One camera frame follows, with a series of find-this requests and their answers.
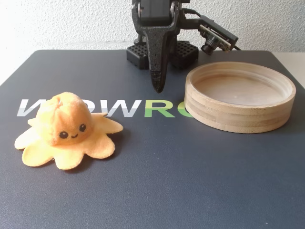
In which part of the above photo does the black camera cable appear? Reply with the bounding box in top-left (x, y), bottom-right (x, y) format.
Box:
top-left (181, 8), bottom-right (203, 20)

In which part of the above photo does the orange octopus plush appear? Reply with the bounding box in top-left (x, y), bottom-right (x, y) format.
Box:
top-left (14, 92), bottom-right (124, 170)

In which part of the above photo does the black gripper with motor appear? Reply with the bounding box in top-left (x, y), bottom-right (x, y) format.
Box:
top-left (130, 0), bottom-right (191, 94)

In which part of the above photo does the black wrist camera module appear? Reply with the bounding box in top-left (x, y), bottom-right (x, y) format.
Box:
top-left (198, 14), bottom-right (239, 57)

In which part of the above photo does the dark blue mat with logo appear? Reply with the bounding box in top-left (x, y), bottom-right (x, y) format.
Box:
top-left (0, 49), bottom-right (305, 229)

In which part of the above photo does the round wooden box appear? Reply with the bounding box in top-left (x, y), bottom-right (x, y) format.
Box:
top-left (183, 61), bottom-right (297, 134)

